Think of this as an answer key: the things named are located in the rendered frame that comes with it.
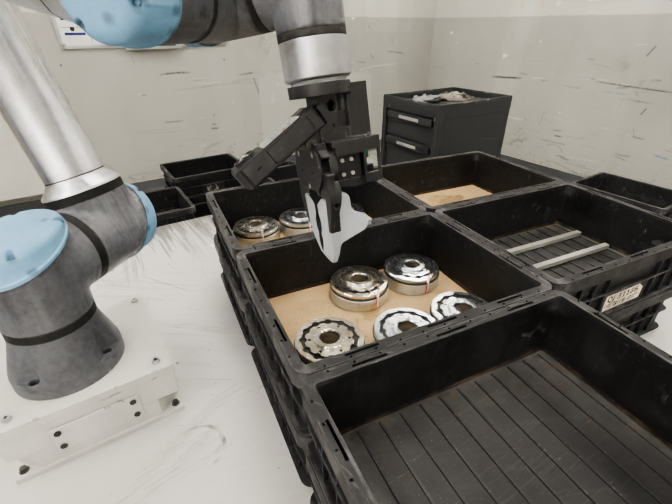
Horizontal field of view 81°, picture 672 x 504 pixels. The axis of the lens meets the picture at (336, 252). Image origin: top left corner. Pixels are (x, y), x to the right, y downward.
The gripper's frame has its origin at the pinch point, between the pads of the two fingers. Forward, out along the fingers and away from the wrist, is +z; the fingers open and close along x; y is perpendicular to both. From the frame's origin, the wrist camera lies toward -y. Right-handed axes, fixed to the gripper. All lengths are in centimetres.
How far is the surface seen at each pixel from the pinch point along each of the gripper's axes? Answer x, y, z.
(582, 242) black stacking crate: 9, 66, 19
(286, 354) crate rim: -5.7, -9.2, 8.0
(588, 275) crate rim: -10.8, 36.9, 11.4
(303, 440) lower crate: -6.6, -9.6, 20.0
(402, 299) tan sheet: 9.2, 16.8, 16.6
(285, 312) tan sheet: 15.2, -3.0, 14.4
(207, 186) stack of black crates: 172, 10, 15
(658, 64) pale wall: 132, 330, -10
